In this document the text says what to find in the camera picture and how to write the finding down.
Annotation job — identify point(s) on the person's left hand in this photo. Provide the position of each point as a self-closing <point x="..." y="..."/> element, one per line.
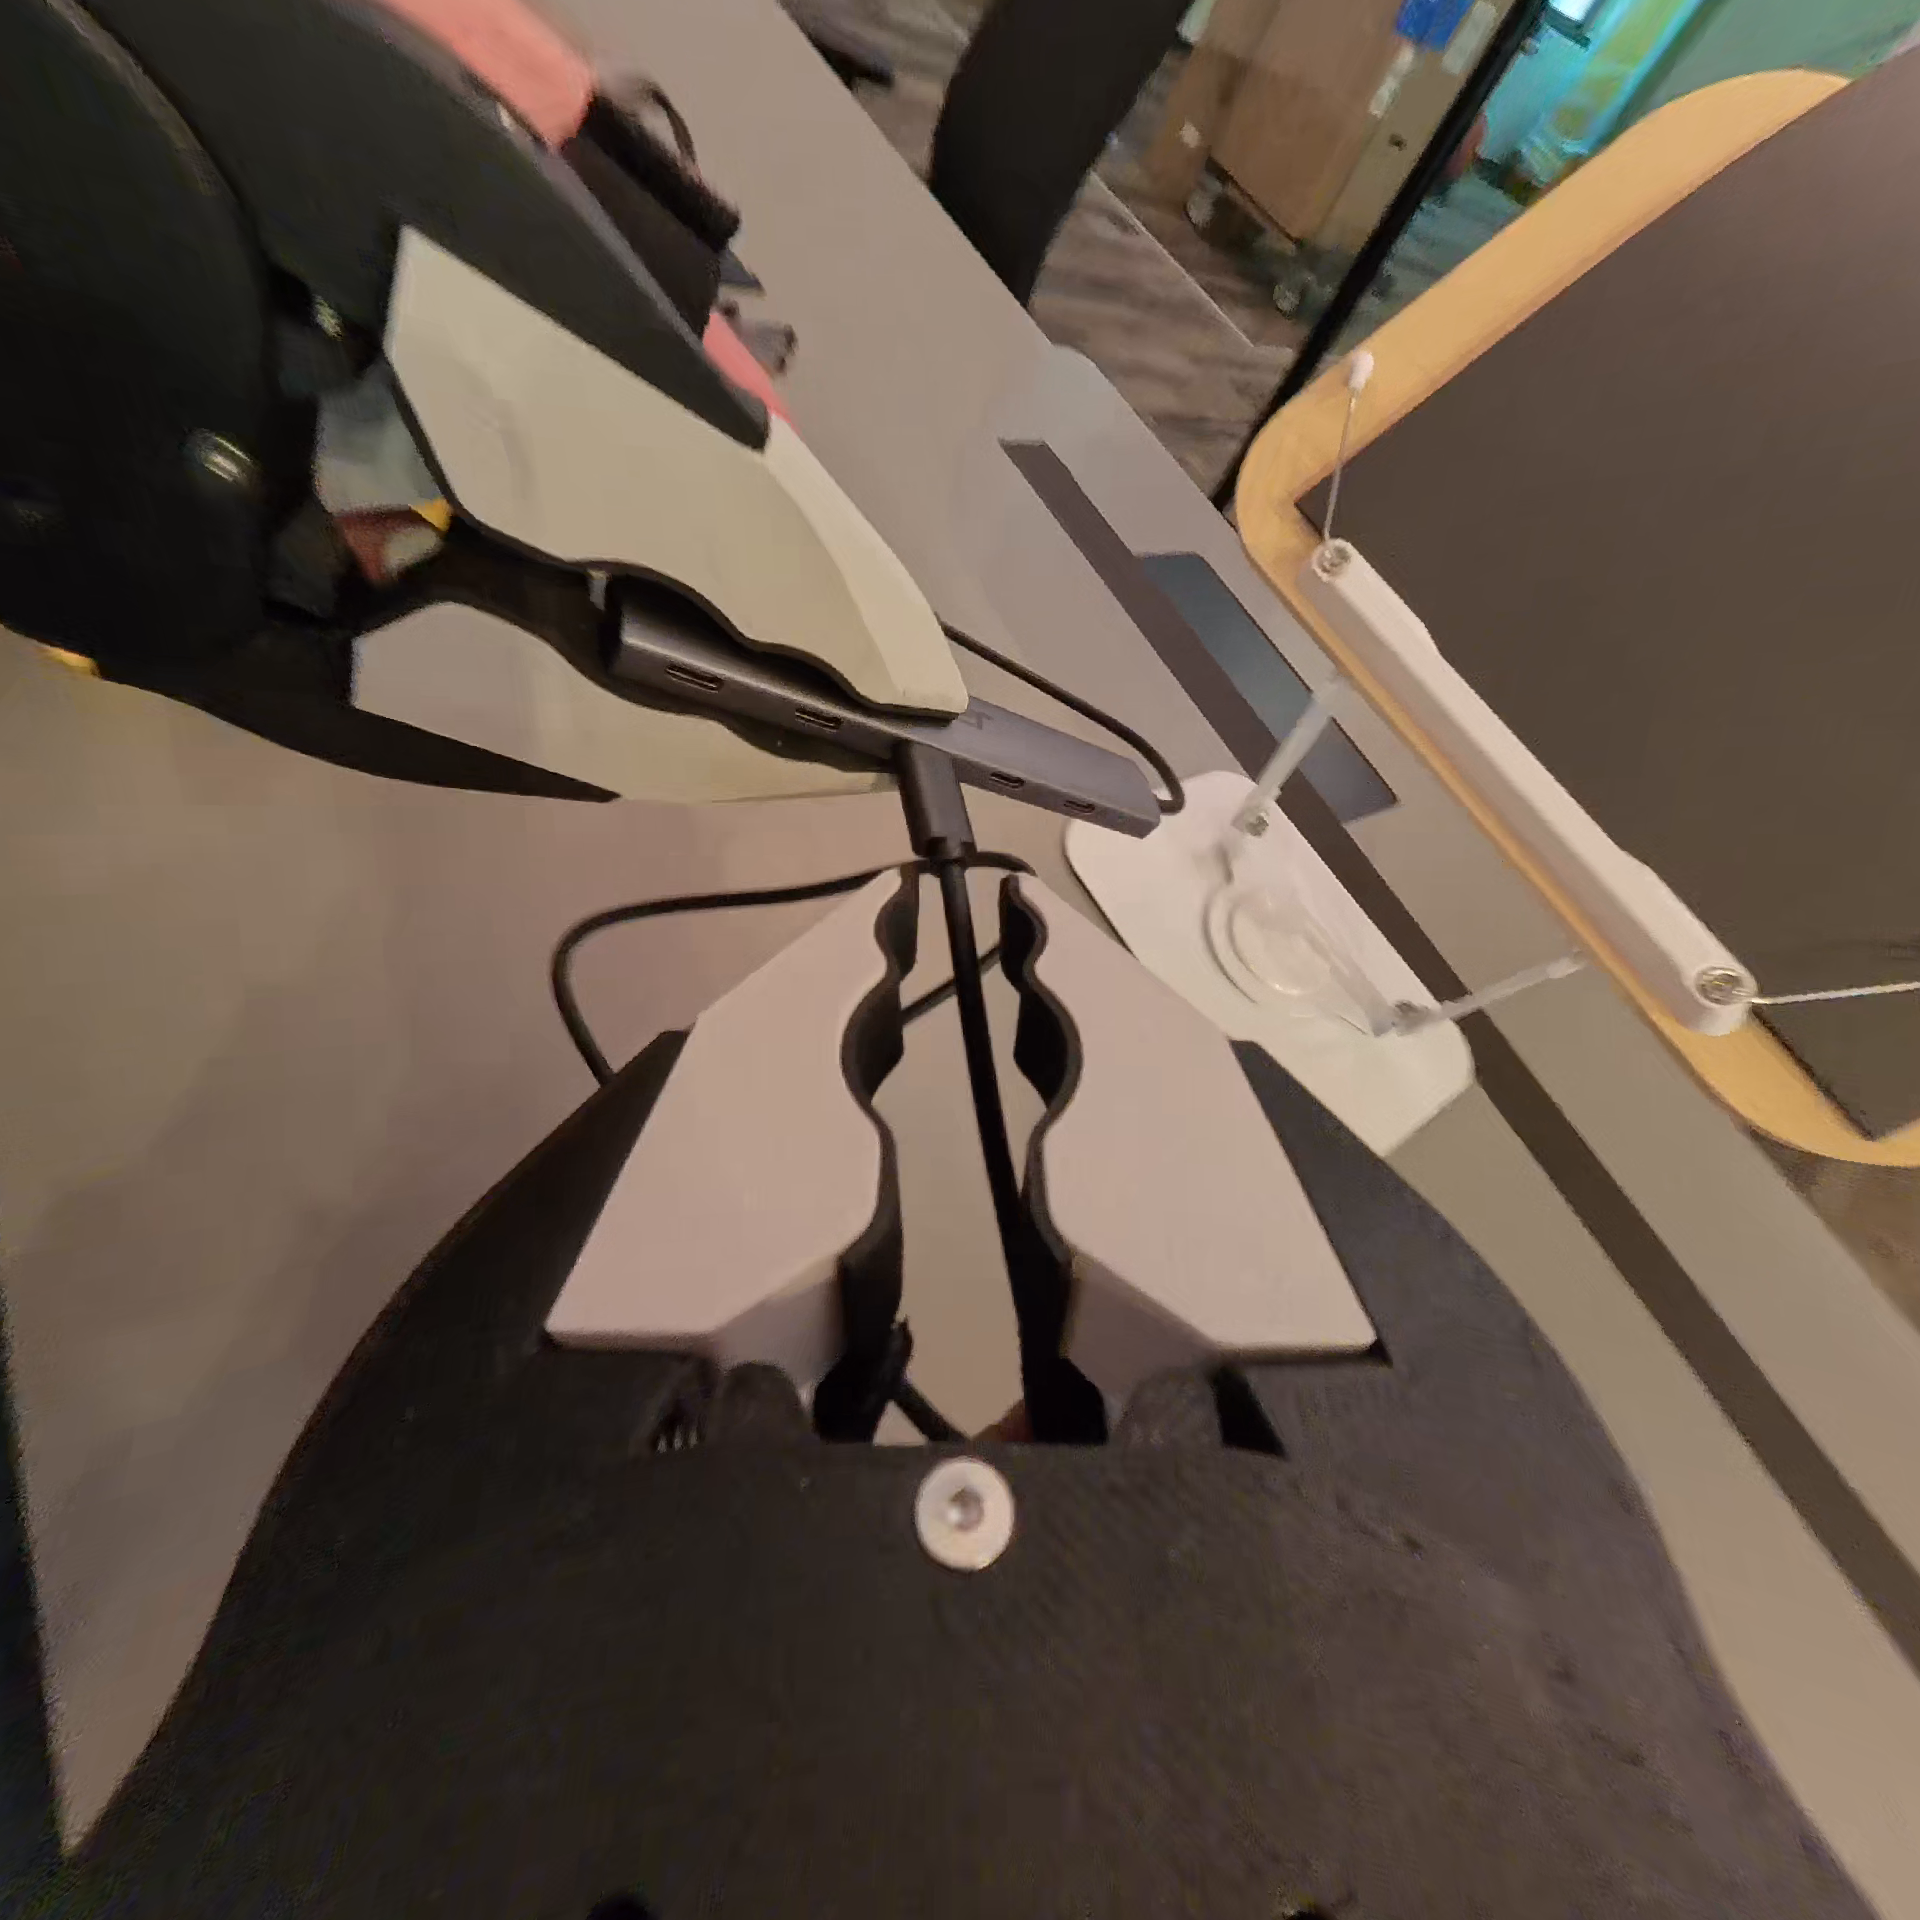
<point x="511" y="61"/>

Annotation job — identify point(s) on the black tilted panel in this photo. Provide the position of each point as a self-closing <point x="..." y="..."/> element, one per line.
<point x="1036" y="119"/>

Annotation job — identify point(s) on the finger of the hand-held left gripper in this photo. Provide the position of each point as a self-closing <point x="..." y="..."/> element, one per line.
<point x="629" y="481"/>
<point x="525" y="704"/>

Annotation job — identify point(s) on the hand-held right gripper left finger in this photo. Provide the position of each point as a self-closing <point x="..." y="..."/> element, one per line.
<point x="720" y="1184"/>

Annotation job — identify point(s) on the wooden-edged black board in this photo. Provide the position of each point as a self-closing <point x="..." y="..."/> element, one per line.
<point x="1651" y="451"/>

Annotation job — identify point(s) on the black pole stand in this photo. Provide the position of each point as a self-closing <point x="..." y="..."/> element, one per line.
<point x="1426" y="182"/>

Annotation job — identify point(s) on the grey usb hub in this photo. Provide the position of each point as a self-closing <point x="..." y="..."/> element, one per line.
<point x="1050" y="765"/>

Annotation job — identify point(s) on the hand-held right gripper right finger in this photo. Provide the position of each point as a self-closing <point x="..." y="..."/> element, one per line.
<point x="1200" y="1200"/>

